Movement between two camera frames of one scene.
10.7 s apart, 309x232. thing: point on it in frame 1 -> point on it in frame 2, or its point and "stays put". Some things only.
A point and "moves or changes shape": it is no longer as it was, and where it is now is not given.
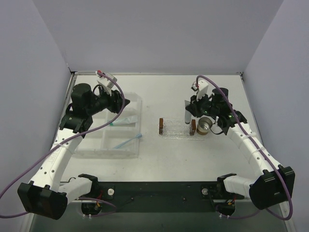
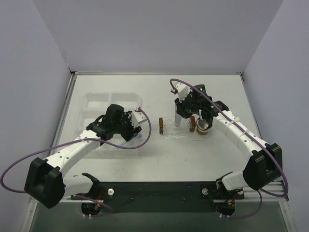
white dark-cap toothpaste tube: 188,115 moves or changes shape
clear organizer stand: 177,129 stays put
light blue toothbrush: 139,136 stays put
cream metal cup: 204,124 stays put
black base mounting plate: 162,196 stays put
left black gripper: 117,102 -> 132,133
